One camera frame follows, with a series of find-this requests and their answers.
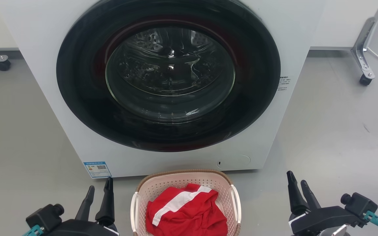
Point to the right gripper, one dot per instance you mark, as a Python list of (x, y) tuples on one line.
[(326, 219)]

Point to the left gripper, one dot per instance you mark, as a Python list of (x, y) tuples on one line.
[(80, 228)]

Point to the beige perforated laundry basket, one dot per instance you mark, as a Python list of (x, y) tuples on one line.
[(176, 181)]

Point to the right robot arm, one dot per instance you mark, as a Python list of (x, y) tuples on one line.
[(340, 232)]

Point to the blue energy label sticker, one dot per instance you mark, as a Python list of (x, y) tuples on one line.
[(97, 169)]

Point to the round white filter cover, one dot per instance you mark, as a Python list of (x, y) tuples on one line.
[(238, 161)]

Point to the red garment with white stripe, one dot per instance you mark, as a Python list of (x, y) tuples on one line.
[(192, 216)]

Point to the round black washer door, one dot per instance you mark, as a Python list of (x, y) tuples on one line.
[(77, 98)]

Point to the small printed text sticker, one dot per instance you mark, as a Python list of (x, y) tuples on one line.
[(283, 83)]

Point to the white front-load washing machine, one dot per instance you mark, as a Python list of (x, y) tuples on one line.
[(41, 68)]

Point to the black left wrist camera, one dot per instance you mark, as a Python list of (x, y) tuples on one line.
[(44, 216)]

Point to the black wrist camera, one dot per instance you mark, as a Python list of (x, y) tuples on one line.
[(359, 203), (44, 216)]

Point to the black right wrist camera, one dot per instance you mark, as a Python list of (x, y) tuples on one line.
[(359, 203)]

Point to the teal left camera connector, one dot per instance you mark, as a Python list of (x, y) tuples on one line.
[(33, 231)]

